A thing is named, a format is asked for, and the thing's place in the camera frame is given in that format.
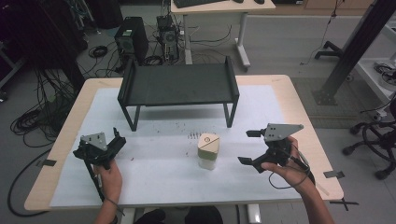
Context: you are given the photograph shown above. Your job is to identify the black metal rack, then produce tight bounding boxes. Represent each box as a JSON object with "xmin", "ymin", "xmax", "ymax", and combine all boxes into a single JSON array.
[{"xmin": 117, "ymin": 55, "xmax": 241, "ymax": 133}]

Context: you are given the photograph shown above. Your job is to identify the white power strip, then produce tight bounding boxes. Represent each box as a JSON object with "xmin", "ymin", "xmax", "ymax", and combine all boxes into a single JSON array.
[{"xmin": 371, "ymin": 108, "xmax": 389, "ymax": 122}]

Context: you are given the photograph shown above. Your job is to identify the white shelf cart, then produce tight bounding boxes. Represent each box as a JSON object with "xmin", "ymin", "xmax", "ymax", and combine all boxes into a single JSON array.
[{"xmin": 354, "ymin": 22, "xmax": 396, "ymax": 105}]

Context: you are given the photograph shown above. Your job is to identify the black keyboard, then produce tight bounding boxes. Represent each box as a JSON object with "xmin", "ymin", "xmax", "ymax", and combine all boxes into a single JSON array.
[{"xmin": 173, "ymin": 0, "xmax": 232, "ymax": 9}]

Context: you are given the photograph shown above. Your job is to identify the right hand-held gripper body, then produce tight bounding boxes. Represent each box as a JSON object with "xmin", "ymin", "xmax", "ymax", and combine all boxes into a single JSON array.
[{"xmin": 251, "ymin": 122, "xmax": 304, "ymax": 175}]

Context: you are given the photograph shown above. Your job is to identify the thick black floor cable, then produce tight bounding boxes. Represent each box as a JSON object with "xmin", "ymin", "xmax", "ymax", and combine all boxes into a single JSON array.
[{"xmin": 7, "ymin": 148, "xmax": 52, "ymax": 218}]

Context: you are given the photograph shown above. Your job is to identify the black stand foot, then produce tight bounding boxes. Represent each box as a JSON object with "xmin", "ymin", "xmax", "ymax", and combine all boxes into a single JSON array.
[{"xmin": 314, "ymin": 40, "xmax": 344, "ymax": 61}]

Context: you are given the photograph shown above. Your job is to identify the black computer tower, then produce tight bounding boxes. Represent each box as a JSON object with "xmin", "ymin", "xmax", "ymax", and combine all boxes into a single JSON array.
[{"xmin": 113, "ymin": 16, "xmax": 150, "ymax": 63}]

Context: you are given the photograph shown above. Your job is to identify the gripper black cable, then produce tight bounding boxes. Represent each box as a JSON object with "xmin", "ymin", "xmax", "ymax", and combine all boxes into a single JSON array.
[
  {"xmin": 85, "ymin": 161, "xmax": 126, "ymax": 217},
  {"xmin": 267, "ymin": 145, "xmax": 316, "ymax": 190}
]

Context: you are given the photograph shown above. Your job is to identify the black office chair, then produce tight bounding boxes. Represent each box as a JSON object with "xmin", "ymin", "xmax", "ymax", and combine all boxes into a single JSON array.
[{"xmin": 342, "ymin": 98, "xmax": 396, "ymax": 181}]

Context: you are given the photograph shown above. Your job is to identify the person's left hand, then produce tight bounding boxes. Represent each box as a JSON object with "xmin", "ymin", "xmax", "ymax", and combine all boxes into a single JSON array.
[{"xmin": 92, "ymin": 159, "xmax": 123, "ymax": 203}]

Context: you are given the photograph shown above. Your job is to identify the person's right hand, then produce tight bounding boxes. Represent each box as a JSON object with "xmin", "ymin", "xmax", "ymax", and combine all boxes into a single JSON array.
[{"xmin": 260, "ymin": 135, "xmax": 314, "ymax": 196}]

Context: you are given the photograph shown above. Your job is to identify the coiled black cable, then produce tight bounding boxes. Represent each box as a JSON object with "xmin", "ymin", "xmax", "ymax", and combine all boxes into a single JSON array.
[{"xmin": 88, "ymin": 45, "xmax": 109, "ymax": 59}]

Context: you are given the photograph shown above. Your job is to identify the black metal column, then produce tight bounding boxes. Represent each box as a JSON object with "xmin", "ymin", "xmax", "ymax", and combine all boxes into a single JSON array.
[{"xmin": 312, "ymin": 0, "xmax": 396, "ymax": 106}]

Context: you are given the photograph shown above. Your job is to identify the open computer tower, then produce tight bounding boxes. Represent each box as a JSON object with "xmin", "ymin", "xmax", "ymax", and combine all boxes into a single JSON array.
[{"xmin": 156, "ymin": 14, "xmax": 180, "ymax": 63}]

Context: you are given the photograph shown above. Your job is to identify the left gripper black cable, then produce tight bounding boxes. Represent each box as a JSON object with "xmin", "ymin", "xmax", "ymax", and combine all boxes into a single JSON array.
[{"xmin": 85, "ymin": 161, "xmax": 126, "ymax": 217}]

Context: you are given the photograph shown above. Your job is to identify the clear jar with beige lid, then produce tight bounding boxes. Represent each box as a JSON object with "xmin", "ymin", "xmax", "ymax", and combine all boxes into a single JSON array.
[{"xmin": 197, "ymin": 133, "xmax": 220, "ymax": 172}]

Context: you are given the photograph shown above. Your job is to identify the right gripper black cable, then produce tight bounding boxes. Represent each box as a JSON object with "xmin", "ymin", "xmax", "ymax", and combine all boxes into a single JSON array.
[{"xmin": 267, "ymin": 145, "xmax": 316, "ymax": 190}]

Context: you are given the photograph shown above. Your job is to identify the white table mat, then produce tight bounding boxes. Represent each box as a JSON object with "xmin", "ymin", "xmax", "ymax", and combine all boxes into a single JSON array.
[{"xmin": 49, "ymin": 85, "xmax": 312, "ymax": 208}]

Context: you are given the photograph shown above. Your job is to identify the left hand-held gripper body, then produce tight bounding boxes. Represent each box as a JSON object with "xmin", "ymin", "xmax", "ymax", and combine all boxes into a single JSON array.
[{"xmin": 72, "ymin": 132, "xmax": 123, "ymax": 171}]

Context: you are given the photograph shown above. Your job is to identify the tangle of black cables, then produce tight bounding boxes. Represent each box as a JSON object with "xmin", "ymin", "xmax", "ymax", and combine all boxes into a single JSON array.
[{"xmin": 9, "ymin": 68, "xmax": 80, "ymax": 149}]

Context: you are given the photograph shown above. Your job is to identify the light wooden desk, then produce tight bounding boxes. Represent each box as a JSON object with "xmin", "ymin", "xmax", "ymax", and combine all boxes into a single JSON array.
[{"xmin": 170, "ymin": 0, "xmax": 277, "ymax": 70}]

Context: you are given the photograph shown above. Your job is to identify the black tape cross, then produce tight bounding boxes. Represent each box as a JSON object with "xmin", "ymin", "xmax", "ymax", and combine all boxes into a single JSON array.
[{"xmin": 329, "ymin": 197, "xmax": 360, "ymax": 212}]

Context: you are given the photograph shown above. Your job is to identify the person's legs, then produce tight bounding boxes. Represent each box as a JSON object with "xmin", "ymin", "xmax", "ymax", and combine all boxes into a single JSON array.
[{"xmin": 134, "ymin": 205, "xmax": 224, "ymax": 224}]

